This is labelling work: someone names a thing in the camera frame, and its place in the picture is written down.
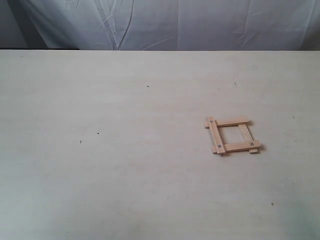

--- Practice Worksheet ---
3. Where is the pale wood strip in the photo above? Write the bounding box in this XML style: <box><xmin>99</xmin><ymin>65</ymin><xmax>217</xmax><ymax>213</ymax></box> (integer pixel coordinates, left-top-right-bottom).
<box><xmin>215</xmin><ymin>116</ymin><xmax>250</xmax><ymax>127</ymax></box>

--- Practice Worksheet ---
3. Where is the wood strip with grain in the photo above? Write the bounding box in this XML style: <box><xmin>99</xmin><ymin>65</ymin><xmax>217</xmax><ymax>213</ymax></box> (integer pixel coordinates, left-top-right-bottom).
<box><xmin>207</xmin><ymin>116</ymin><xmax>226</xmax><ymax>155</ymax></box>

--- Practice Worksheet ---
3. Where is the white backdrop curtain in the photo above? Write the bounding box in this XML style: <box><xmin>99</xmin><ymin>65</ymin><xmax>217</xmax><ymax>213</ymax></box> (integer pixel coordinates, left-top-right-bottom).
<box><xmin>0</xmin><ymin>0</ymin><xmax>320</xmax><ymax>51</ymax></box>

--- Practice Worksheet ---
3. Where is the wood strip front bar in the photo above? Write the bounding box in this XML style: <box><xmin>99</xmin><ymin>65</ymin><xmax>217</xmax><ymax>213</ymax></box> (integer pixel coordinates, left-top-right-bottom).
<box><xmin>212</xmin><ymin>140</ymin><xmax>262</xmax><ymax>154</ymax></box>

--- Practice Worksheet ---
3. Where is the wood strip post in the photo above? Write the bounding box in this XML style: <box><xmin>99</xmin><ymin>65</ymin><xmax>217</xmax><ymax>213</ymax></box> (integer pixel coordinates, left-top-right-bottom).
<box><xmin>238</xmin><ymin>124</ymin><xmax>259</xmax><ymax>155</ymax></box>

